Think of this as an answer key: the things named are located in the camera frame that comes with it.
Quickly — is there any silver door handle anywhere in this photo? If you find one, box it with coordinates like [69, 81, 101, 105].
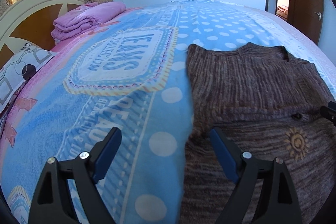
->
[315, 12, 322, 21]

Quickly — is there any white wooden headboard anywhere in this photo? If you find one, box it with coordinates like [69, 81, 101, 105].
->
[0, 0, 85, 66]

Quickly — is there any grey patterned pillow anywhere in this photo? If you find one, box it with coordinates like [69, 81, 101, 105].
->
[1, 43, 56, 112]

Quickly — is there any pink patterned bed sheet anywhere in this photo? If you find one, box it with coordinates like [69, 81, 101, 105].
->
[247, 6, 336, 67]

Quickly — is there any brown knitted sweater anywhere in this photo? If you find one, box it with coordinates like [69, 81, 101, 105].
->
[179, 43, 335, 223]

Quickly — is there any folded purple quilt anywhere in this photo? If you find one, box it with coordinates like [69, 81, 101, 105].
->
[51, 2, 126, 43]

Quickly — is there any blue polka dot blanket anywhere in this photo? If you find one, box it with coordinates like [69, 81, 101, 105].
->
[1, 1, 335, 223]

